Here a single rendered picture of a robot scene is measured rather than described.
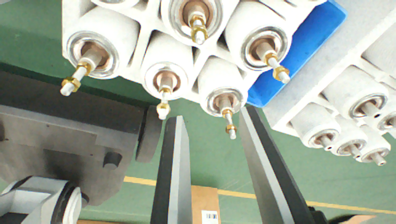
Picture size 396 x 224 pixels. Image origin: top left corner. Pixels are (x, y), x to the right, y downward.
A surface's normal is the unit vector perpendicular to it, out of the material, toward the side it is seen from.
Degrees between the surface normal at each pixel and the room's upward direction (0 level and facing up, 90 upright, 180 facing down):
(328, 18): 88
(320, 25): 88
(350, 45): 90
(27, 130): 0
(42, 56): 0
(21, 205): 54
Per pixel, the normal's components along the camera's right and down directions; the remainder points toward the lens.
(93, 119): 0.40, -0.69
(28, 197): 0.36, -0.15
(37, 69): 0.06, 0.69
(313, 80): -0.91, -0.26
